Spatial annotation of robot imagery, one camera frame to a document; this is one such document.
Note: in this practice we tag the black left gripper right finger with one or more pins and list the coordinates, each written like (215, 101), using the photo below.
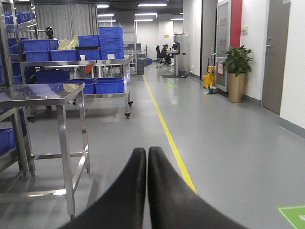
(173, 204)

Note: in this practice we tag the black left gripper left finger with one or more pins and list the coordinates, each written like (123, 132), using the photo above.
(122, 205)

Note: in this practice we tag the stainless steel table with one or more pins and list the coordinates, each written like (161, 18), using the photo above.
(73, 163)

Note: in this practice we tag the steel wheeled cart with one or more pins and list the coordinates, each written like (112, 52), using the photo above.
(105, 86)

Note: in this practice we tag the yellow mop bucket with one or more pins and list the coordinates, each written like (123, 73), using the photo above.
(209, 78)

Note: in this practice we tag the potted green plant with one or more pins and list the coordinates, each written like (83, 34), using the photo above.
(237, 64)

